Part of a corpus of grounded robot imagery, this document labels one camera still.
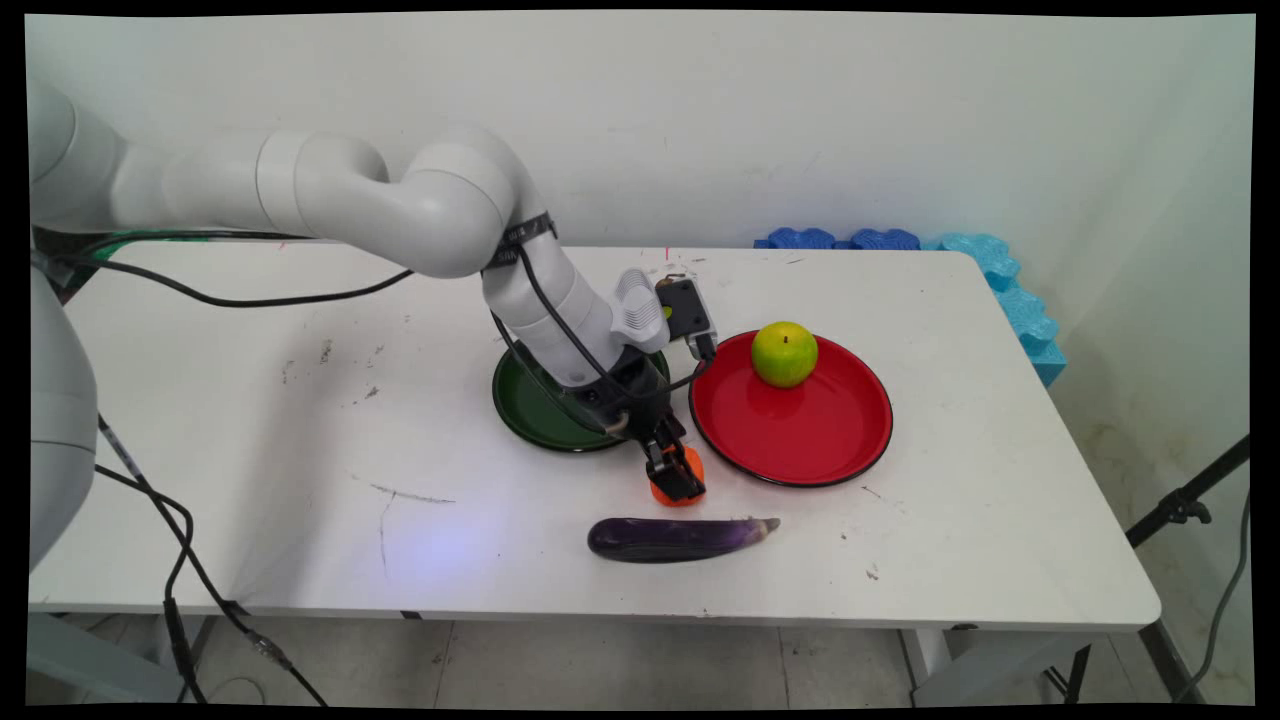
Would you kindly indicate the orange toy fruit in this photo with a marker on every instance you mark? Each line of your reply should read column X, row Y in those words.
column 692, row 462

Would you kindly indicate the purple eggplant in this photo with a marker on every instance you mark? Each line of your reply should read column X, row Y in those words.
column 670, row 538

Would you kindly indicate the black tripod stand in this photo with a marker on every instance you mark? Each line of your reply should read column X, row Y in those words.
column 1180, row 508

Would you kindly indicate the light blue foam mat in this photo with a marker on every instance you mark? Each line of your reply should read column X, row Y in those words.
column 1015, row 300

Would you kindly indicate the green mat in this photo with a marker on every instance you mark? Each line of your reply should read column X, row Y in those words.
column 110, row 248

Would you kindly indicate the white table leg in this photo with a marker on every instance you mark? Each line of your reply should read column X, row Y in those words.
column 925, row 655

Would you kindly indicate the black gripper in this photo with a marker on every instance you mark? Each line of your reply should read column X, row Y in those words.
column 630, row 395

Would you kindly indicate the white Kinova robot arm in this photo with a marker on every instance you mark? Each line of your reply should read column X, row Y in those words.
column 330, row 195

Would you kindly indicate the red plate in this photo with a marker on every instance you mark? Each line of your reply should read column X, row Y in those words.
column 790, row 430

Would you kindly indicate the dark green plate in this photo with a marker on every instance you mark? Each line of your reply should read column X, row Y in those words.
column 530, row 410

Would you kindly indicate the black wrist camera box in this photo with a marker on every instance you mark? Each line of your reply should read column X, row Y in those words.
column 686, row 310

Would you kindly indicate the green apple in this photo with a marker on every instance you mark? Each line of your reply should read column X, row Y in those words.
column 784, row 354

